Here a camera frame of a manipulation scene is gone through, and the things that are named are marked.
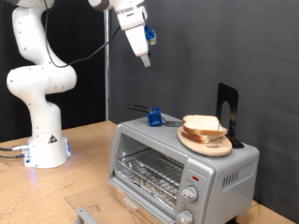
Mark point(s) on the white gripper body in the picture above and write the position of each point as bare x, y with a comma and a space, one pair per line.
138, 40

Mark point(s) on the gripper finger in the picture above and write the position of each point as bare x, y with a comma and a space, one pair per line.
146, 61

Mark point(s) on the slotted spatula with blue block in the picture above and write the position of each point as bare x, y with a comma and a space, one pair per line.
155, 117

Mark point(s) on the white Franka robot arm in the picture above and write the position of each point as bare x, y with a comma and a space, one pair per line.
43, 81

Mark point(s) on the metal oven rack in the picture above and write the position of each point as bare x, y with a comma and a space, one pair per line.
152, 171

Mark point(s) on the silver toaster oven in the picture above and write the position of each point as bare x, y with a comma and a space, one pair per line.
205, 177

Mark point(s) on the silver oven knob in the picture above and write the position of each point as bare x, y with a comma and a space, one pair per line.
185, 216
190, 193

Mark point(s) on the vertical metal pole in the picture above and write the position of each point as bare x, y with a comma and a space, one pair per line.
106, 77

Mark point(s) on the black metal bookend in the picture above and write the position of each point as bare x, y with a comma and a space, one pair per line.
225, 93

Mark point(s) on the round wooden plate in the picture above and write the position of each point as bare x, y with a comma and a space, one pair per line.
211, 149

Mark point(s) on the red indicator light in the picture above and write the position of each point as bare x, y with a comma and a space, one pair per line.
195, 178

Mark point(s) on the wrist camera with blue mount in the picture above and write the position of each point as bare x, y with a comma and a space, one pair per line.
149, 33

